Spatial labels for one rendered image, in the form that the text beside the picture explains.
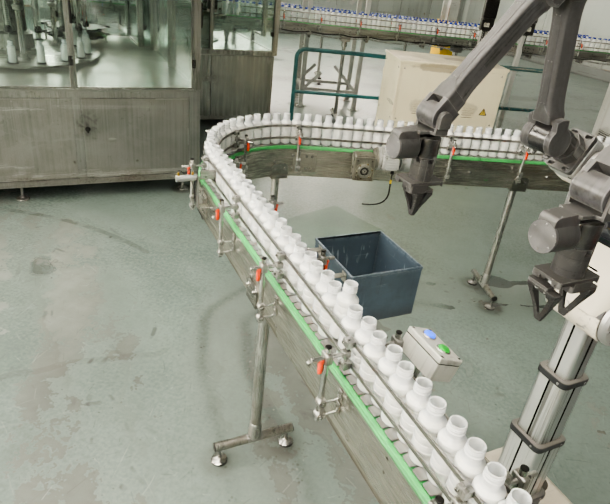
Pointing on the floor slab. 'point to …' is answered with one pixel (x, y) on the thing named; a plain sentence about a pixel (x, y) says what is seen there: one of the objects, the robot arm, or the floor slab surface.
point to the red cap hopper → (320, 71)
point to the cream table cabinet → (422, 69)
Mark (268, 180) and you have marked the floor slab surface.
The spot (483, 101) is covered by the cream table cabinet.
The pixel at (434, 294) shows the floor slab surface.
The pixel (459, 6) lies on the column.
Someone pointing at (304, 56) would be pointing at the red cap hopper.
